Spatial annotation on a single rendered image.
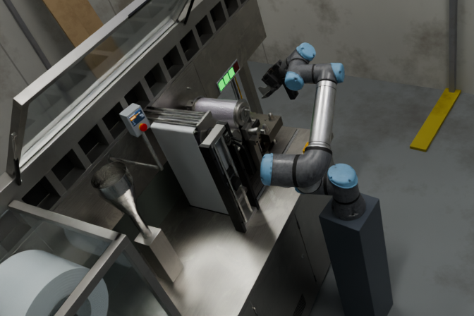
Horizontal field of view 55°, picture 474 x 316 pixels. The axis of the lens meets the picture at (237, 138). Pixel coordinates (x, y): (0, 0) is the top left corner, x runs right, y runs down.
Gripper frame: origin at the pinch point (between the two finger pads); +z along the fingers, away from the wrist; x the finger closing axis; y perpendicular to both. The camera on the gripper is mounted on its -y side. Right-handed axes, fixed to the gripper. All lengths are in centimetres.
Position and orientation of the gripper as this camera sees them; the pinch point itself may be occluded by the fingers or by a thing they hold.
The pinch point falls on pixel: (266, 94)
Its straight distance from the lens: 208.3
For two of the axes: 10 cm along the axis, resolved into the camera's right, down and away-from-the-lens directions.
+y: -7.6, -6.4, -1.3
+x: -4.6, 6.6, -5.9
